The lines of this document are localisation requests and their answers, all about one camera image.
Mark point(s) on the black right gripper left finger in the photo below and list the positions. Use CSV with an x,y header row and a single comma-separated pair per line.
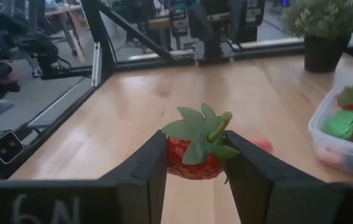
x,y
145,174

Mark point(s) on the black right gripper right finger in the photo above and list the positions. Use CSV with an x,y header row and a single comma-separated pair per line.
x,y
257,186

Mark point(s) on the green toy vegetable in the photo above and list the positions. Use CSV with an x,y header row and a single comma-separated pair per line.
x,y
344,124

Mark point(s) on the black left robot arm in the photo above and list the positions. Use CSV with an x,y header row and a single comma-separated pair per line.
x,y
213,31

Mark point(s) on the pink toy peach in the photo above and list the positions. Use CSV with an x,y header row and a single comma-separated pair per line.
x,y
262,145

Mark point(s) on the clear plastic food container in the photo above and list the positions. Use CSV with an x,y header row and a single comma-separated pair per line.
x,y
316,127

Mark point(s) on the person's hand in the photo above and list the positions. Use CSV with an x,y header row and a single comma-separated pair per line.
x,y
6,74

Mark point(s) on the green artificial potted plant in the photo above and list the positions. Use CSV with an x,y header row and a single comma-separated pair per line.
x,y
325,18

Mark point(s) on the silver aluminium bracket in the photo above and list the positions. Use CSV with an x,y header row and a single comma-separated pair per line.
x,y
96,63

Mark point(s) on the black silver table-level camera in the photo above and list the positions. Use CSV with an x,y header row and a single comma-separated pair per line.
x,y
6,147

